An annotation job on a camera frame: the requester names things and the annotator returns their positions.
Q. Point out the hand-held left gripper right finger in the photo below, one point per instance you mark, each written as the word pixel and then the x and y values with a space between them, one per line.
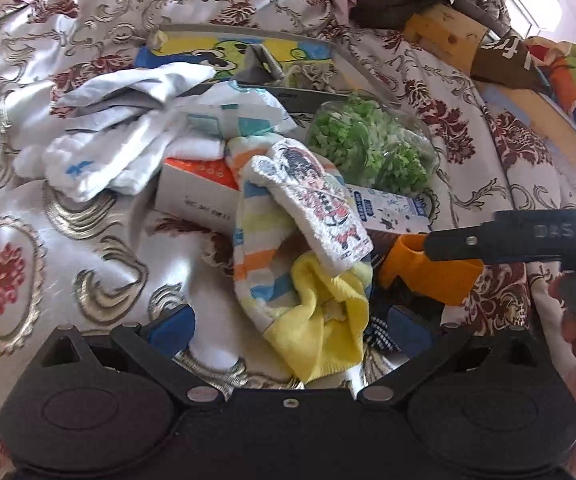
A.
pixel 407 329

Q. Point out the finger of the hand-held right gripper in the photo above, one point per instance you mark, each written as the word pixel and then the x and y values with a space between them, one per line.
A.
pixel 452 246

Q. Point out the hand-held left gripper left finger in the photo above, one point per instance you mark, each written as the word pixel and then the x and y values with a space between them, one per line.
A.
pixel 170 331

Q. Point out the black white dotted sock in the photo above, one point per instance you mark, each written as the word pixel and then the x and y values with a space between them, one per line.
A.
pixel 375 332

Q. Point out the orange cloth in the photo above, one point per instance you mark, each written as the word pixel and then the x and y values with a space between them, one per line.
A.
pixel 432 277

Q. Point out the yellow cloth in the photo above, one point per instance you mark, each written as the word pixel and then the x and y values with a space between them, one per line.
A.
pixel 328 325

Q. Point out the pastel striped cloth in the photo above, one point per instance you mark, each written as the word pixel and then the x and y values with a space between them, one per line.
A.
pixel 253 240

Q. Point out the white towel cartoon print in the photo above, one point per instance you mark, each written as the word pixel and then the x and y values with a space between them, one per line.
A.
pixel 313 200

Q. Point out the white terry towel blue print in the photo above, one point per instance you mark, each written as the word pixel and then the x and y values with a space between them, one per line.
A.
pixel 103 160

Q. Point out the white smooth cloth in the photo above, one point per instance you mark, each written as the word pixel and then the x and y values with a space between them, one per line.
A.
pixel 133 90

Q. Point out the cartoon printed metal tray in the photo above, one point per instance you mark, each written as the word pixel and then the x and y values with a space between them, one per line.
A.
pixel 193 50

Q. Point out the blue and white carton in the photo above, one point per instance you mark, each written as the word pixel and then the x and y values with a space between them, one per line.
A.
pixel 387 210

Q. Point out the floral satin bedspread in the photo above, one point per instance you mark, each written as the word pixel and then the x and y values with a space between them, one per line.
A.
pixel 68 260

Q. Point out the bag of green bits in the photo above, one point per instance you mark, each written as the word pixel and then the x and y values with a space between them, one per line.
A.
pixel 367 145

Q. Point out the orange and white box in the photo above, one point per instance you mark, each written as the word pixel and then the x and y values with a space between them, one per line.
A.
pixel 193 192

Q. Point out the multicoloured cloth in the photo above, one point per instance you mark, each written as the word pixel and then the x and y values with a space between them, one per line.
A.
pixel 567 70

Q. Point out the brown cloth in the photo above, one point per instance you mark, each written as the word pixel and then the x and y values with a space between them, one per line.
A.
pixel 505 62

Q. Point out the white teal tissue pack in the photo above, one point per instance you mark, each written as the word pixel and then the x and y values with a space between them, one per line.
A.
pixel 238 110

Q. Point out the grey cloth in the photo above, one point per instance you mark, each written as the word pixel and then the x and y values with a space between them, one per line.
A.
pixel 263 65

